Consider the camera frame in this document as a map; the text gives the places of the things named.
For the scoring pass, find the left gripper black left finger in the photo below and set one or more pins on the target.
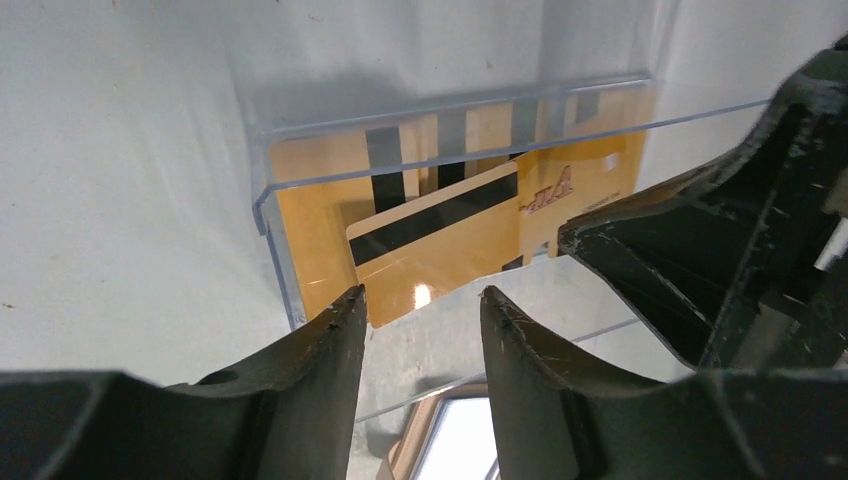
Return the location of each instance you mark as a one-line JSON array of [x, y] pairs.
[[284, 412]]

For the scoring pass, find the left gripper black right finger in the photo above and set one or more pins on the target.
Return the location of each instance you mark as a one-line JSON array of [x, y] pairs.
[[559, 412]]

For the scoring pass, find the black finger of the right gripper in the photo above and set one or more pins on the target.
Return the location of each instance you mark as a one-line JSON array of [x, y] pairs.
[[720, 262]]

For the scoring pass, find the clear plastic card box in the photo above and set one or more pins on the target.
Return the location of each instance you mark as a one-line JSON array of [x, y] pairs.
[[436, 347]]

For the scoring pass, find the orange credit cards stack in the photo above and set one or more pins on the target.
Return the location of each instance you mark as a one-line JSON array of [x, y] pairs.
[[574, 152]]

